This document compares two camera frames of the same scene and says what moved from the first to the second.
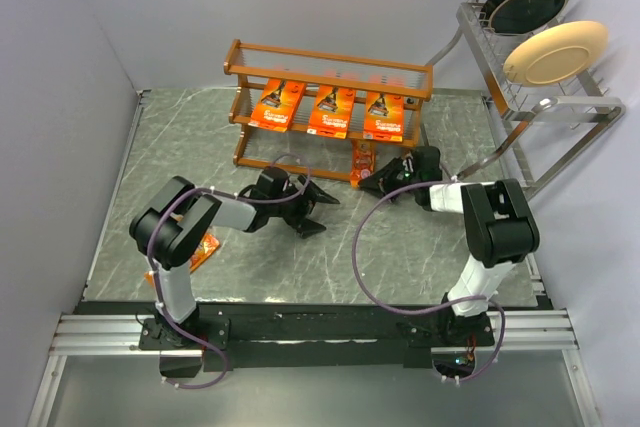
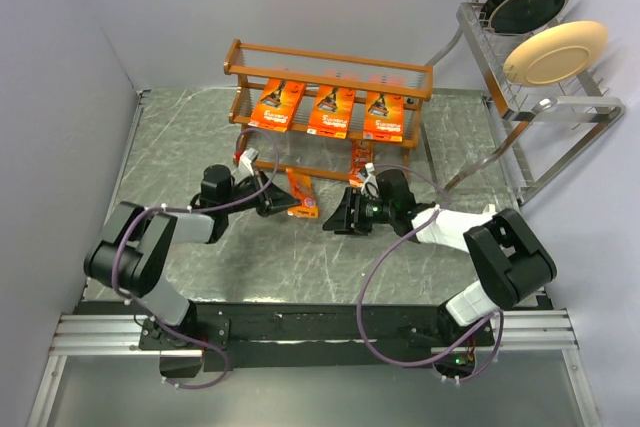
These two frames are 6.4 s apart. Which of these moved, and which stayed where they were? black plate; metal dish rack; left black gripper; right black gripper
Moved: right black gripper; left black gripper
Stayed: metal dish rack; black plate
